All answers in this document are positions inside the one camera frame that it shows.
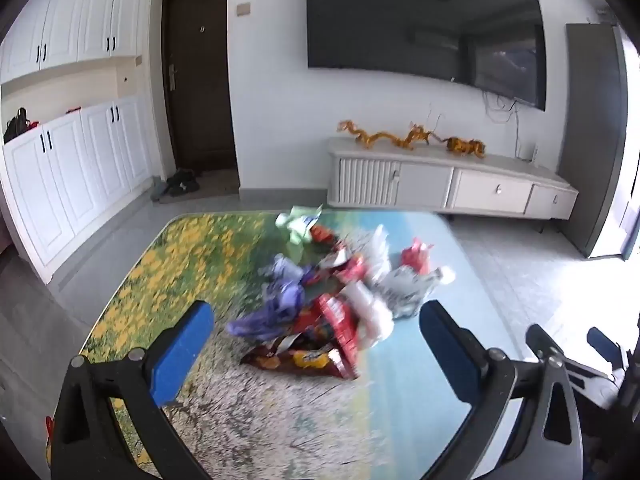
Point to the grey wall panel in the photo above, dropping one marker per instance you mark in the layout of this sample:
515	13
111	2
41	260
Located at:
590	135

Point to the red and white wrapper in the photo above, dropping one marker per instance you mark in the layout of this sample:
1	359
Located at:
322	235

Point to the wall-mounted black television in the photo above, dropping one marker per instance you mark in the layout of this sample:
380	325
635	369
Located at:
425	20

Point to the black bag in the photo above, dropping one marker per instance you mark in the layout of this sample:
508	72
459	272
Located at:
16	125

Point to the white television cabinet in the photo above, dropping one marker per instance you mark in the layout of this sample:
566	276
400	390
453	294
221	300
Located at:
430	185

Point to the golden tiger ornament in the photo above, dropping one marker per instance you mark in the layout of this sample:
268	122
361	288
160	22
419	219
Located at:
465	146

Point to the beige light switch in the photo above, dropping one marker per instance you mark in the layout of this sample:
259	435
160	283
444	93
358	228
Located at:
243	9

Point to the large purple plastic bag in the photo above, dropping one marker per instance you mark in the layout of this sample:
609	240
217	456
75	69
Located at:
272	310

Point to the red crumpled wrapper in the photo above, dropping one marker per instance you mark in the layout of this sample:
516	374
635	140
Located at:
417	257

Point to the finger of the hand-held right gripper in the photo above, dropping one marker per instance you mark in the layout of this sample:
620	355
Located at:
602	342
539	337

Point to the golden dragon ornament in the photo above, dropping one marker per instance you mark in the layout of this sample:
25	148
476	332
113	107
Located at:
380	137

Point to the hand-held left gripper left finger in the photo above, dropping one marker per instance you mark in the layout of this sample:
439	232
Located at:
182	355

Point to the clear plastic bag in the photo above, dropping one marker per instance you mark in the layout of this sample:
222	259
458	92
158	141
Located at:
372	315

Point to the white upper wall cupboards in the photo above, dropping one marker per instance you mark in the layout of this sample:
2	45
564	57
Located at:
75	15

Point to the brown snack packet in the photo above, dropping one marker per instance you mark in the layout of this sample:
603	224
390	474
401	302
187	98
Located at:
300	360

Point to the red snack packet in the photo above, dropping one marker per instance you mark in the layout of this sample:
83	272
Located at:
340	317

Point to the green wrapper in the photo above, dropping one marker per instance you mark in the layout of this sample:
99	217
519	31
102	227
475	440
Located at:
300	225

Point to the white lower cupboards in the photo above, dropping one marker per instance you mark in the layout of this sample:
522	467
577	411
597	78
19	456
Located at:
75	180

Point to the dark brown entrance door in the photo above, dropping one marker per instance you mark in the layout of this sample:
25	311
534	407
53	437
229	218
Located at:
200	75

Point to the small purple wrapper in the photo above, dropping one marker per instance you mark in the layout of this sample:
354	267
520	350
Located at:
287	270

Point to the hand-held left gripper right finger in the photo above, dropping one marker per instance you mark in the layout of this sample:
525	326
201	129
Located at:
447	355

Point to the red flat packet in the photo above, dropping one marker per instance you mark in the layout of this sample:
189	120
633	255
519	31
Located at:
350	267

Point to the black shoes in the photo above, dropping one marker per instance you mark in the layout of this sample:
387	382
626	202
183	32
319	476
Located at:
181	182

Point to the white and grey plastic bag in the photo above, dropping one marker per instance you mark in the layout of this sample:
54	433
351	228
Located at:
407	287

